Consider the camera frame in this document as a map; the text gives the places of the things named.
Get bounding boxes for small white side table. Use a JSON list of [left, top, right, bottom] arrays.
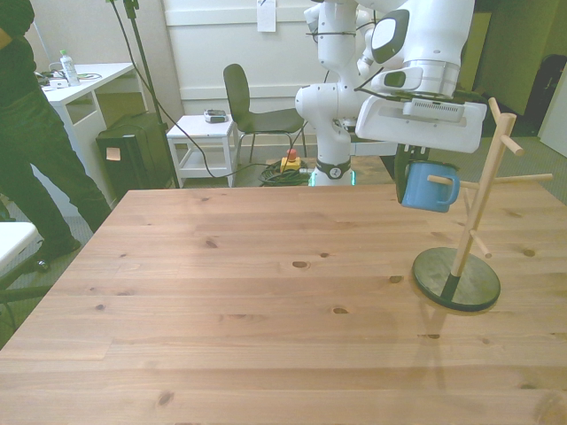
[[166, 114, 238, 188]]

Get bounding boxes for black box cabinet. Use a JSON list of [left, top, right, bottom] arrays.
[[96, 112, 176, 203]]

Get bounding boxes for clear plastic bottle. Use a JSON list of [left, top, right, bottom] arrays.
[[59, 49, 81, 87]]

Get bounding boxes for white desk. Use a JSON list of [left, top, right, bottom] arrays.
[[42, 62, 150, 178]]

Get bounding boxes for person in dark clothes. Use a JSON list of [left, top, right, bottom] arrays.
[[0, 0, 112, 272]]

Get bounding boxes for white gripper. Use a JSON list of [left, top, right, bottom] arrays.
[[354, 95, 486, 203]]

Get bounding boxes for white paper sheet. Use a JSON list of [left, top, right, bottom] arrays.
[[256, 0, 277, 34]]

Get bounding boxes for black chair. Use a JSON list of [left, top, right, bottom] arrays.
[[222, 63, 307, 164]]

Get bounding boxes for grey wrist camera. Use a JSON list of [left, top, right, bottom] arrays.
[[402, 97, 467, 125]]

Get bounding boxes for yellow emergency stop button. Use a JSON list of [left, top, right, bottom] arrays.
[[280, 149, 302, 174]]

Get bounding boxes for wooden mug tree black base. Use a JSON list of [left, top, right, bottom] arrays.
[[410, 97, 554, 315]]

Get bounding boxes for blue enamel mug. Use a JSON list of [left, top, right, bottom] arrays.
[[400, 161, 462, 213]]

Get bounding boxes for white seat chair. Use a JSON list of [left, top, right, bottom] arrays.
[[0, 220, 54, 311]]

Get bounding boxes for coiled black cable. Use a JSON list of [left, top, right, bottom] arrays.
[[259, 161, 316, 187]]

